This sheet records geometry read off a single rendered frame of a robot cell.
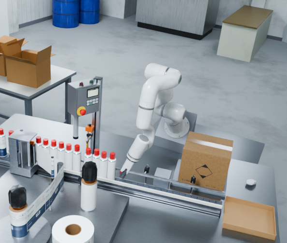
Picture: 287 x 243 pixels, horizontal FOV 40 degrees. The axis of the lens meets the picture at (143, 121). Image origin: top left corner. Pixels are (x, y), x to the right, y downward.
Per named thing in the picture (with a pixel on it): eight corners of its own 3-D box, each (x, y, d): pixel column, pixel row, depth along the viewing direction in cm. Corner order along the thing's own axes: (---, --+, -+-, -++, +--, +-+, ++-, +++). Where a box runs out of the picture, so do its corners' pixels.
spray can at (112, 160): (105, 181, 248) (106, 154, 238) (108, 176, 252) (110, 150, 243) (112, 183, 247) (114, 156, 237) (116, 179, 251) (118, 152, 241)
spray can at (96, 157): (89, 175, 251) (90, 149, 242) (96, 173, 255) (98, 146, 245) (94, 180, 248) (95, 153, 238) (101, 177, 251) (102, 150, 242)
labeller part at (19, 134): (7, 138, 234) (7, 136, 234) (17, 129, 244) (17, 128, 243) (28, 142, 232) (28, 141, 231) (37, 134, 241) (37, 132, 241)
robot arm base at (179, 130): (159, 131, 298) (155, 123, 281) (172, 110, 301) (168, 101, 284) (181, 142, 291) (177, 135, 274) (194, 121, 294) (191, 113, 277)
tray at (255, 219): (222, 227, 228) (223, 222, 226) (225, 200, 250) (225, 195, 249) (274, 240, 223) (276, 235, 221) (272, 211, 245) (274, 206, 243)
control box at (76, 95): (67, 111, 239) (67, 83, 230) (90, 105, 250) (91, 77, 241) (76, 118, 233) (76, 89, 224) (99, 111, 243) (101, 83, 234)
